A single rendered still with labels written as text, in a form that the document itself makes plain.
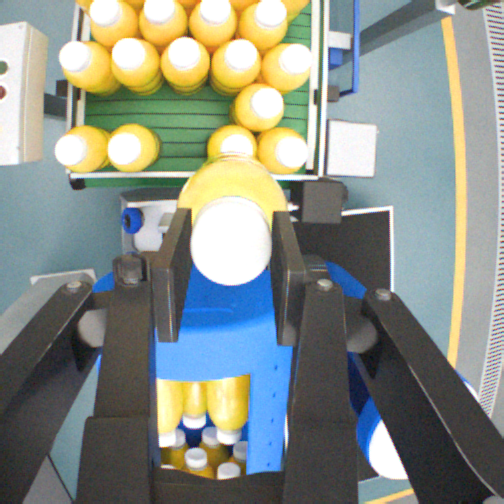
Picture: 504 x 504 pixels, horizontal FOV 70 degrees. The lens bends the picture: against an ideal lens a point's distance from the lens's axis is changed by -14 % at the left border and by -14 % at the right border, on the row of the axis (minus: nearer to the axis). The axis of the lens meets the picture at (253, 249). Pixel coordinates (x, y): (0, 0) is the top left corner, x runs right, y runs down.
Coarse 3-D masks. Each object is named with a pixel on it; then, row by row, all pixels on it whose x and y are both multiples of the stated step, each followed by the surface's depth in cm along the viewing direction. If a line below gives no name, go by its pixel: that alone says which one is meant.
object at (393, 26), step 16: (416, 0) 55; (432, 0) 50; (400, 16) 61; (416, 16) 56; (432, 16) 53; (448, 16) 52; (368, 32) 75; (384, 32) 68; (400, 32) 65; (368, 48) 80
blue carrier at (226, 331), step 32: (96, 288) 53; (192, 288) 55; (224, 288) 55; (256, 288) 56; (192, 320) 45; (224, 320) 45; (256, 320) 46; (160, 352) 43; (192, 352) 43; (224, 352) 44; (256, 352) 47; (288, 352) 53; (256, 384) 48; (288, 384) 57; (256, 416) 49; (160, 448) 76; (256, 448) 51
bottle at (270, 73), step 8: (272, 48) 54; (280, 48) 52; (264, 56) 55; (272, 56) 52; (280, 56) 51; (264, 64) 54; (272, 64) 53; (280, 64) 51; (264, 72) 55; (272, 72) 53; (280, 72) 52; (288, 72) 51; (304, 72) 53; (256, 80) 62; (264, 80) 57; (272, 80) 55; (280, 80) 54; (288, 80) 53; (296, 80) 53; (304, 80) 55; (280, 88) 56; (288, 88) 56; (296, 88) 57
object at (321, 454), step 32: (320, 288) 13; (320, 320) 11; (320, 352) 10; (320, 384) 9; (320, 416) 8; (288, 448) 6; (320, 448) 6; (352, 448) 6; (288, 480) 6; (320, 480) 6; (352, 480) 6
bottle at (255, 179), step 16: (208, 160) 32; (224, 160) 25; (240, 160) 25; (256, 160) 33; (192, 176) 25; (208, 176) 23; (224, 176) 23; (240, 176) 23; (256, 176) 23; (192, 192) 23; (208, 192) 22; (224, 192) 22; (240, 192) 22; (256, 192) 22; (272, 192) 23; (192, 208) 22; (208, 208) 21; (256, 208) 21; (272, 208) 22; (192, 224) 21
